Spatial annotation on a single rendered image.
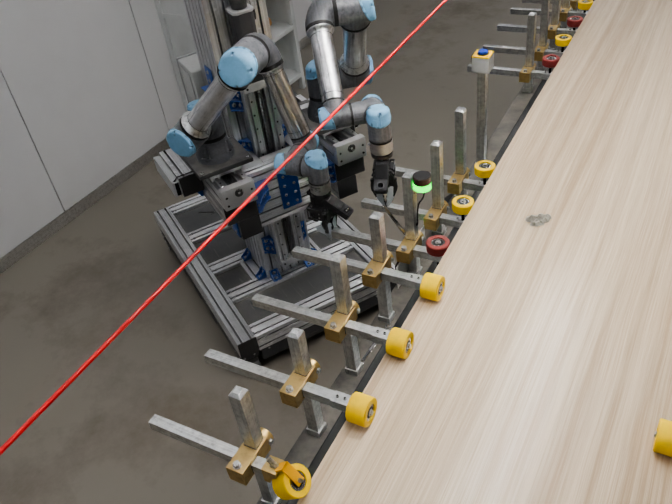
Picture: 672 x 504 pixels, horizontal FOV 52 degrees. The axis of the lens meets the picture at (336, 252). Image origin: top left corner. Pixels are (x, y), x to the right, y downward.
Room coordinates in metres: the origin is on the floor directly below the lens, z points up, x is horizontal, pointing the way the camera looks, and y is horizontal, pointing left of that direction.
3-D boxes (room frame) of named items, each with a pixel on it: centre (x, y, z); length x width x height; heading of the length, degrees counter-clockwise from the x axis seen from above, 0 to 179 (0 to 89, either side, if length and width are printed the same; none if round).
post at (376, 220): (1.68, -0.14, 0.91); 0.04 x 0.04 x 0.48; 57
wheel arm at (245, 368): (1.26, 0.20, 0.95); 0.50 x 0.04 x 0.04; 57
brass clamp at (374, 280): (1.66, -0.13, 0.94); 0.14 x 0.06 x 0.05; 147
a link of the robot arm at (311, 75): (2.58, -0.05, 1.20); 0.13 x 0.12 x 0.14; 92
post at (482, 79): (2.53, -0.69, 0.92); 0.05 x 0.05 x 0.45; 57
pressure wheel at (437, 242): (1.80, -0.35, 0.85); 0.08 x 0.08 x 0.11
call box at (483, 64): (2.53, -0.69, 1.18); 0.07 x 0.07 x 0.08; 57
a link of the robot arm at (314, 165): (2.04, 0.02, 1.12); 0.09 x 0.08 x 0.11; 63
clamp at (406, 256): (1.87, -0.26, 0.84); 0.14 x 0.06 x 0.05; 147
